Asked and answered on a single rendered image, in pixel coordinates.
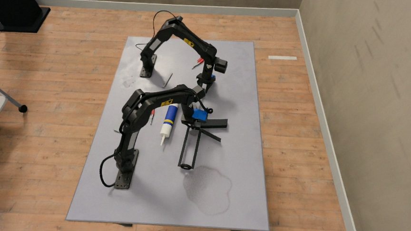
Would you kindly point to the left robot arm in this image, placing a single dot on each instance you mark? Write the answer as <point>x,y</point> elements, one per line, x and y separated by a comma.
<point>170,27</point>

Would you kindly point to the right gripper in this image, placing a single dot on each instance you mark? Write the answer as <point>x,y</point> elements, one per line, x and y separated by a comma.
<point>188,116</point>

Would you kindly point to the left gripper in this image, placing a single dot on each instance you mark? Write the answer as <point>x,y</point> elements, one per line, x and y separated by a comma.
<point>207,78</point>

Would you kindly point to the blue and white sealant cartridge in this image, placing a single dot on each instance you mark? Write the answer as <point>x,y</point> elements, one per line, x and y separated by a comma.
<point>168,122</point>

